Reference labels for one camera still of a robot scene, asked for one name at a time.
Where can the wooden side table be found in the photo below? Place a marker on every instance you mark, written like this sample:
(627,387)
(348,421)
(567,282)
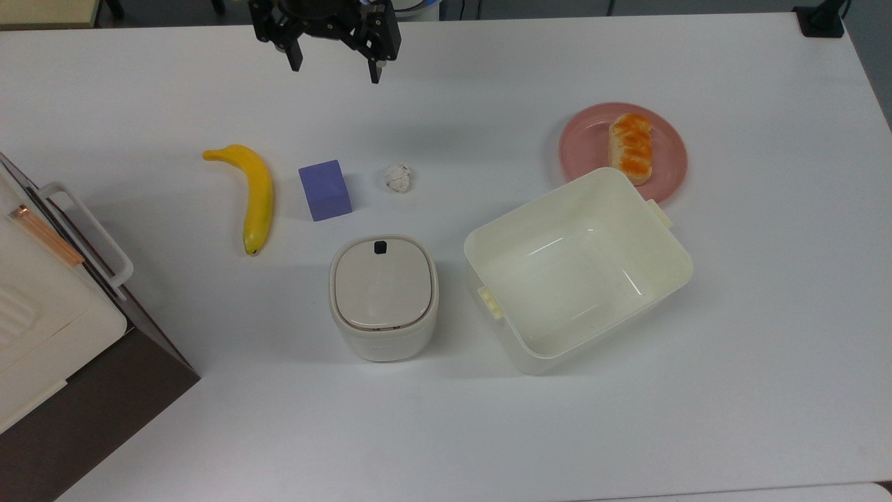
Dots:
(45,12)

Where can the white toaster oven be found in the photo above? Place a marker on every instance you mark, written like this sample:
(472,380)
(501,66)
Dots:
(63,321)

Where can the purple foam block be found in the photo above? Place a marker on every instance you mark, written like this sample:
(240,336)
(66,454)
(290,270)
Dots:
(325,190)

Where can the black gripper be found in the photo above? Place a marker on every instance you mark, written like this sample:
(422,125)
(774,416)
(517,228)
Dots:
(327,19)

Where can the white lidded trash can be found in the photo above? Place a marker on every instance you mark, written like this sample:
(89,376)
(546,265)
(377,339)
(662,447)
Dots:
(383,296)

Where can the cream plastic storage bin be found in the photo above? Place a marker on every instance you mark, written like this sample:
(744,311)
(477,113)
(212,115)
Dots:
(577,270)

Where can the pink round plate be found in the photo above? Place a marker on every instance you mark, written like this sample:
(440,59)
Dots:
(592,143)

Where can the black table clamp mount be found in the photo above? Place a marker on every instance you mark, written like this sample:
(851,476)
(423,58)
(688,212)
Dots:
(822,18)

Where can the glazed bread roll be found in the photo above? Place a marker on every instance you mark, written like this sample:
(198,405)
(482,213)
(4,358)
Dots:
(631,148)

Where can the yellow banana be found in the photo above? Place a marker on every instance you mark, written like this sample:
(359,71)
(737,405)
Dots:
(256,192)

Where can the crumpled white paper ball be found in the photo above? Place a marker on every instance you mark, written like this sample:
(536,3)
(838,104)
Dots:
(398,178)

